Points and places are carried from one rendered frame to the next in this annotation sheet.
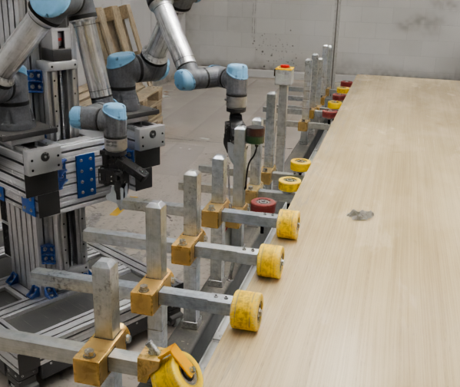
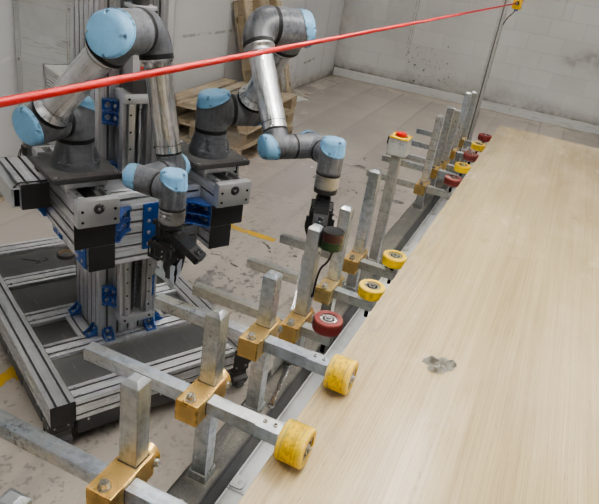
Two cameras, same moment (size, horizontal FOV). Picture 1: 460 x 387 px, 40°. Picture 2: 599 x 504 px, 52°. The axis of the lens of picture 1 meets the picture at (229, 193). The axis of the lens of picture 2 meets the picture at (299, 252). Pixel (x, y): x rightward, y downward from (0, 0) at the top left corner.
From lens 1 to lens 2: 58 cm
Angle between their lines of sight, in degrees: 9
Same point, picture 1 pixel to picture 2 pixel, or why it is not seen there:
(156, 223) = (132, 405)
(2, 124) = (59, 162)
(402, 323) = not seen: outside the picture
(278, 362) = not seen: outside the picture
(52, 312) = not seen: hidden behind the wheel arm
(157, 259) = (131, 444)
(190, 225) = (207, 372)
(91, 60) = (159, 110)
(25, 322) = (73, 366)
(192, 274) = (205, 425)
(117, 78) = (205, 120)
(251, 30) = (407, 40)
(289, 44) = (444, 61)
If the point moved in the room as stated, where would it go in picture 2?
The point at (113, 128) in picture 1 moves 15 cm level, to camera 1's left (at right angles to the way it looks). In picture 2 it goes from (168, 200) to (115, 189)
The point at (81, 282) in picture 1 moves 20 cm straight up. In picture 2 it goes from (39, 448) to (33, 354)
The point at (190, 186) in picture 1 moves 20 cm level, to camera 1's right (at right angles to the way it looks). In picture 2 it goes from (211, 329) to (313, 352)
